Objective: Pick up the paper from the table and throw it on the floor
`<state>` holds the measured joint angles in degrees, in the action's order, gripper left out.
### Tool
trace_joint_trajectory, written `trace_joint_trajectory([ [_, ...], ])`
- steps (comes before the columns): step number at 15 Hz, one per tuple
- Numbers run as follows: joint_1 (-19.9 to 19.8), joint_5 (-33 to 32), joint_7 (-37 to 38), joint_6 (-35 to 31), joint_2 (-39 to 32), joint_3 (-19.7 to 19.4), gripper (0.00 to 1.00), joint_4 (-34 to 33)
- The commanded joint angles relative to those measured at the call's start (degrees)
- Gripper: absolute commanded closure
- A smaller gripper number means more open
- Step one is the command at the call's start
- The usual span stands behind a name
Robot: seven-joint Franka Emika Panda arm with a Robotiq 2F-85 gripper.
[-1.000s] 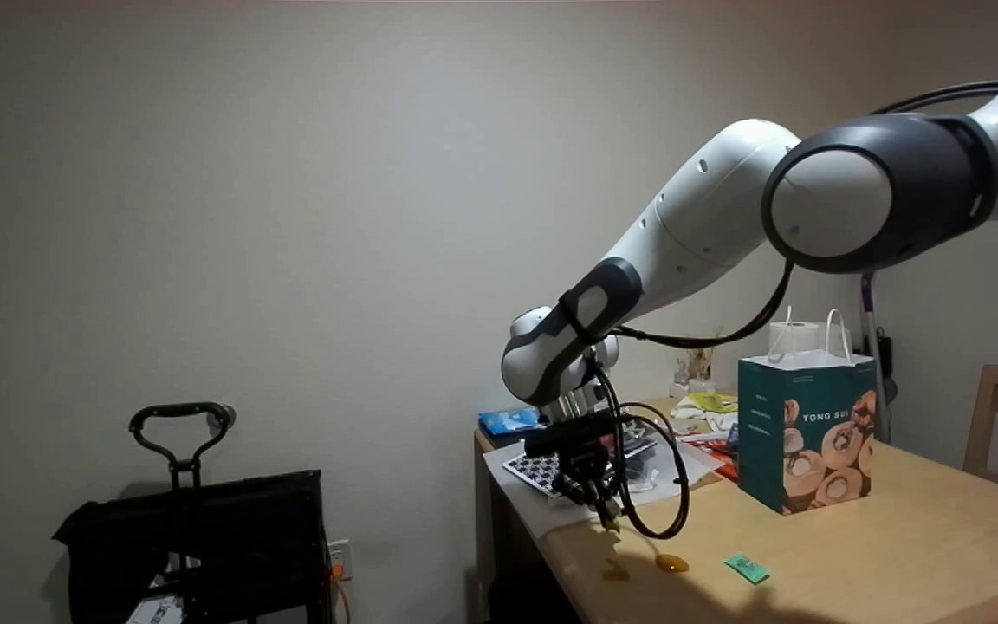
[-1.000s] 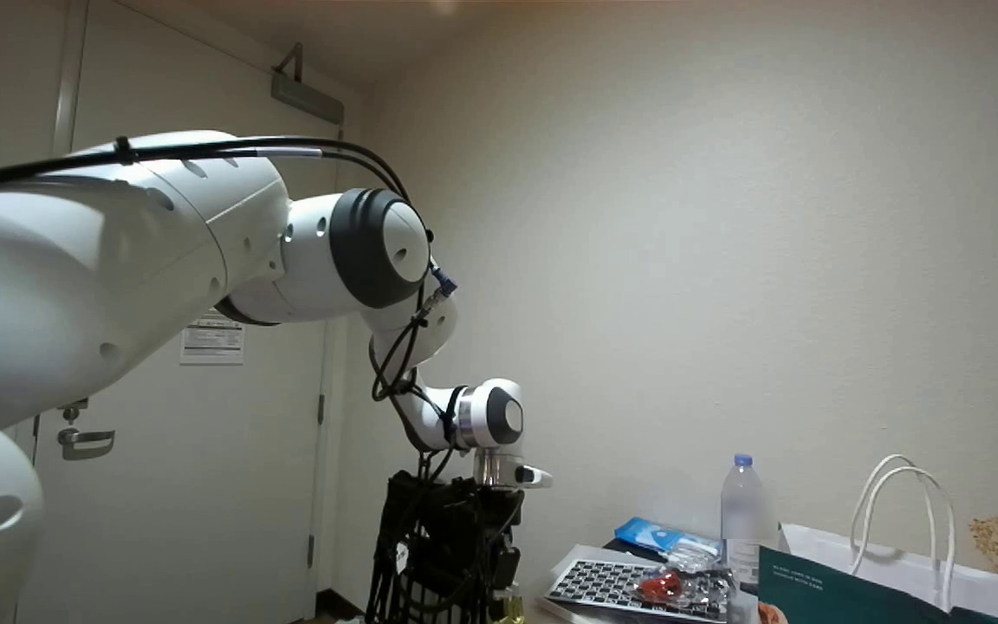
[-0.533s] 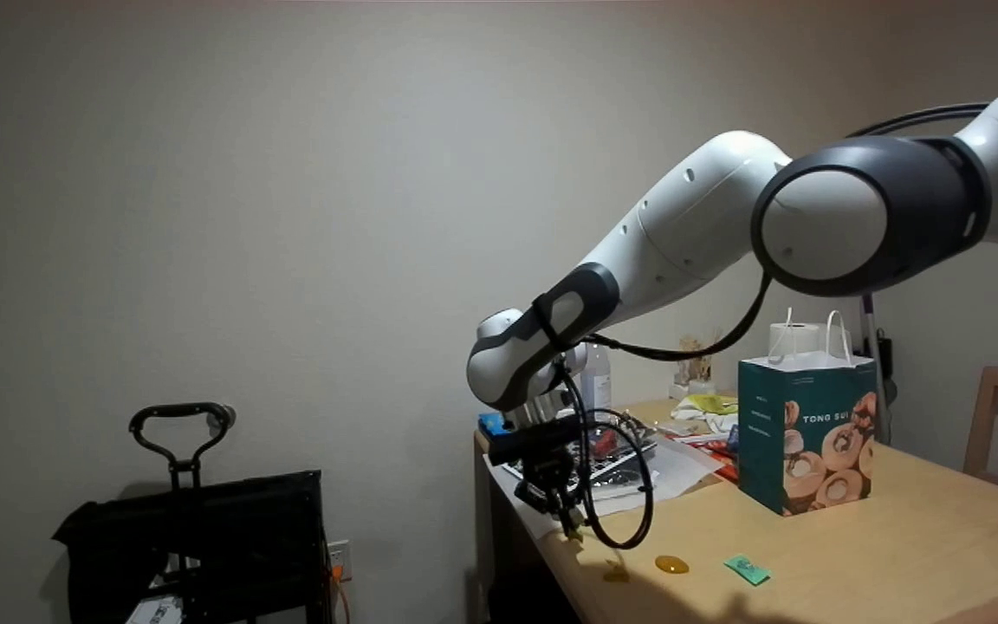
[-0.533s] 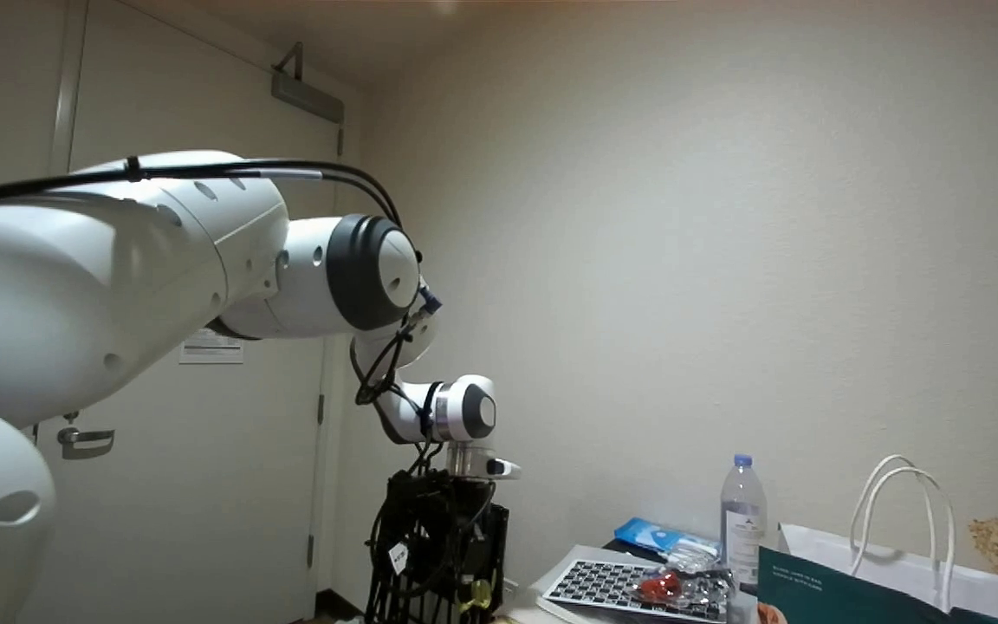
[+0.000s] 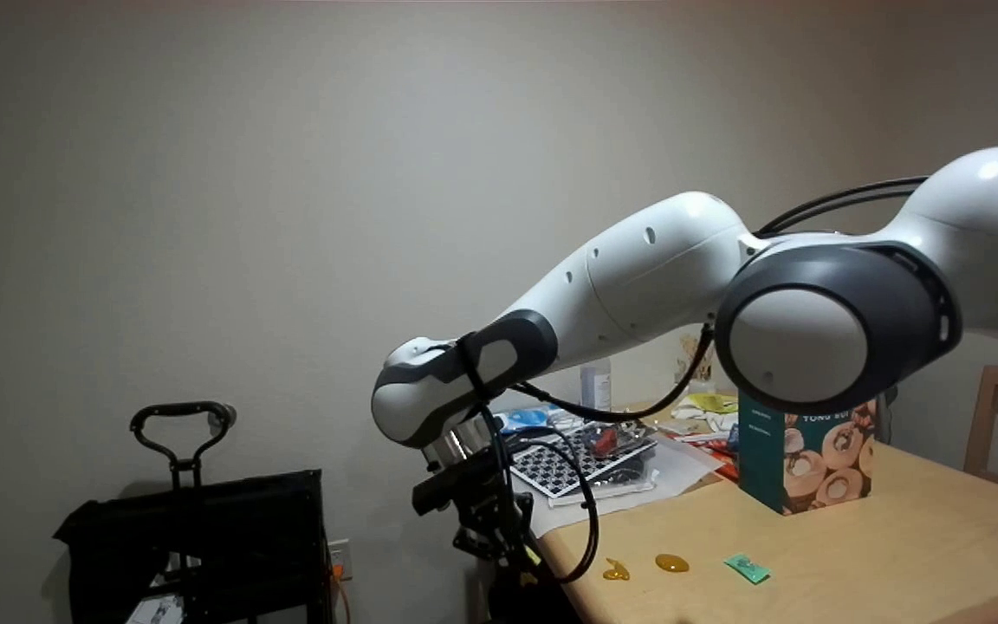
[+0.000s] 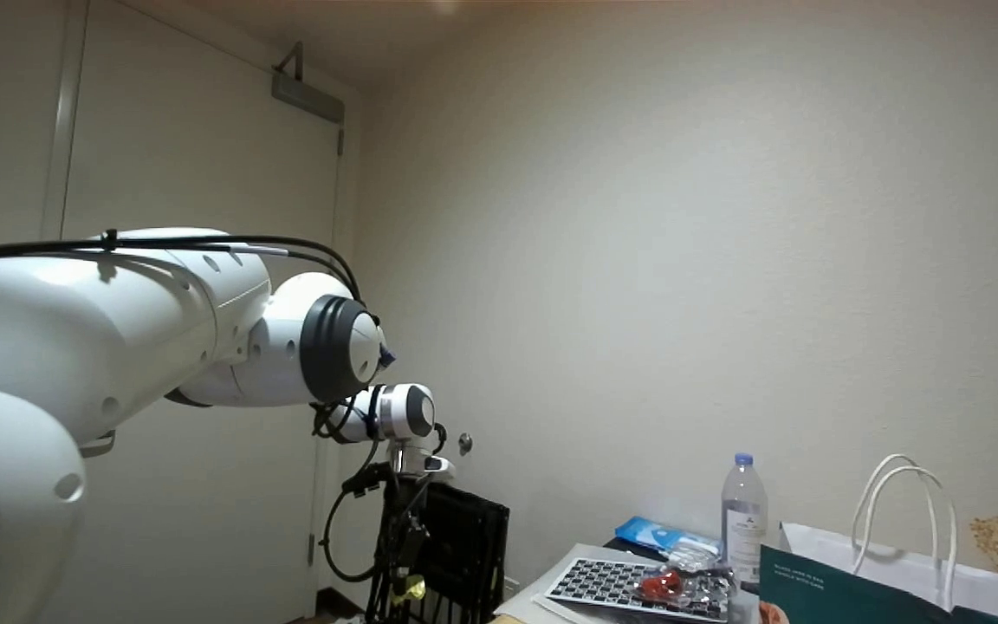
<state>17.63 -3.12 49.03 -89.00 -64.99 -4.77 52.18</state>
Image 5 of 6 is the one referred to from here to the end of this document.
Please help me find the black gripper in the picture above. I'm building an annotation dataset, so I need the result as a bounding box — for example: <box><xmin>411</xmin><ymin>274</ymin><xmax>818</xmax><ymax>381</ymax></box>
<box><xmin>446</xmin><ymin>478</ymin><xmax>551</xmax><ymax>581</ymax></box>

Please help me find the black white checkerboard board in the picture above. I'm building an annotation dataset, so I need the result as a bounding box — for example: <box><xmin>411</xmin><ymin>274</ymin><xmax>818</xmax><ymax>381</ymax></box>
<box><xmin>511</xmin><ymin>425</ymin><xmax>659</xmax><ymax>503</ymax></box>

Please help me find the blue snack packet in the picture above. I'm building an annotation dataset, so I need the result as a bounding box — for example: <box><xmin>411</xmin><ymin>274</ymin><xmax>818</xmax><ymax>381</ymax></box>
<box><xmin>496</xmin><ymin>405</ymin><xmax>584</xmax><ymax>435</ymax></box>

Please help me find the small red object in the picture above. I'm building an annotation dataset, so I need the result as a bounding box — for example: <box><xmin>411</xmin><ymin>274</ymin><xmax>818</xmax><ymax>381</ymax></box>
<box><xmin>586</xmin><ymin>423</ymin><xmax>629</xmax><ymax>458</ymax></box>

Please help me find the green sachet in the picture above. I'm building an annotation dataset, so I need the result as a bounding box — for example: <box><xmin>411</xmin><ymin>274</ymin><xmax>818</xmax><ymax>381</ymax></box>
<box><xmin>721</xmin><ymin>550</ymin><xmax>776</xmax><ymax>589</ymax></box>

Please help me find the yellow snack bag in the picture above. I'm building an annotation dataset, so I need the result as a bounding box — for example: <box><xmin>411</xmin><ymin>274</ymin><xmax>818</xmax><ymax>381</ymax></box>
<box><xmin>665</xmin><ymin>387</ymin><xmax>741</xmax><ymax>446</ymax></box>

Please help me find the teal doughnut print gift bag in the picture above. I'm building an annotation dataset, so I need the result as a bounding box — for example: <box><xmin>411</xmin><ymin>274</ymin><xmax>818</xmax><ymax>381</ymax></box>
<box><xmin>735</xmin><ymin>387</ymin><xmax>881</xmax><ymax>515</ymax></box>

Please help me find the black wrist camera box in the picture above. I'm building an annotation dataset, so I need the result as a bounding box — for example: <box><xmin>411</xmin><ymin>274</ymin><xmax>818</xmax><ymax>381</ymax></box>
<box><xmin>411</xmin><ymin>454</ymin><xmax>493</xmax><ymax>521</ymax></box>

